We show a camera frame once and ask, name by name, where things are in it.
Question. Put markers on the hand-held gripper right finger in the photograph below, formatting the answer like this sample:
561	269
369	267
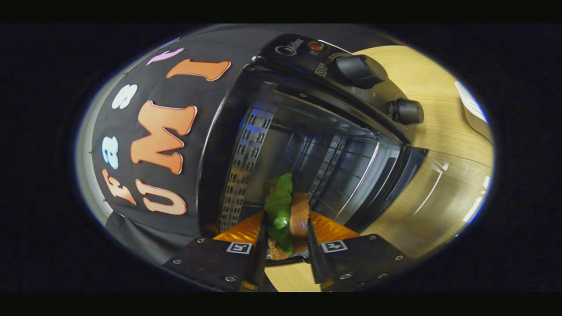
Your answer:
315	259

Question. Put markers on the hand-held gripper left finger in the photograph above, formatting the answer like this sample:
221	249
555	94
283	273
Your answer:
260	254

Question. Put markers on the lettuce bread sandwich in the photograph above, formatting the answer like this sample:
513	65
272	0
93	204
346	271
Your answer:
281	206

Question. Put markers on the black toaster oven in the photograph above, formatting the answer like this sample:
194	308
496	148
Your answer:
307	61

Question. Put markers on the white rectangular plate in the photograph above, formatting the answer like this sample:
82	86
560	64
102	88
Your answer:
472	109

